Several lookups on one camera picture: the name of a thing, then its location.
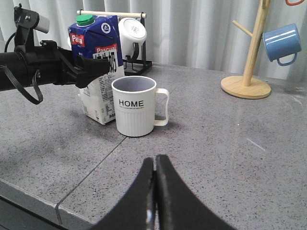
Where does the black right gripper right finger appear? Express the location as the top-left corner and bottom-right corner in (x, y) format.
(156, 155), (234, 230)

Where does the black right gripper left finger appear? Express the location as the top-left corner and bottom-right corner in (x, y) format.
(91, 158), (154, 230)

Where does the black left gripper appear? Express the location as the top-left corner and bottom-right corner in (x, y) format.
(14, 40), (109, 88)

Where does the blue white milk carton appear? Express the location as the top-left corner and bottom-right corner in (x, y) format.
(68, 14), (124, 125)

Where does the cream HOME cup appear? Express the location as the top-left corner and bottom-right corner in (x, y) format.
(111, 76), (169, 137)

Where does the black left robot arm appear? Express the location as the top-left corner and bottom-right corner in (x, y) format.
(0, 40), (110, 89)

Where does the wooden mug tree stand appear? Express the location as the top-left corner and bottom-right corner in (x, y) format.
(221, 0), (271, 99)

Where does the blue enamel mug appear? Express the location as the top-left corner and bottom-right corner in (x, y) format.
(262, 23), (302, 67)

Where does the black wire mug rack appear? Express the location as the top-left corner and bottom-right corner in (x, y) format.
(77, 10), (152, 75)

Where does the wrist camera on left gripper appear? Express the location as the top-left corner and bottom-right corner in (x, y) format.
(14, 4), (50, 47)

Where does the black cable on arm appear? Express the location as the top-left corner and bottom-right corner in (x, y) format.
(0, 32), (44, 105)

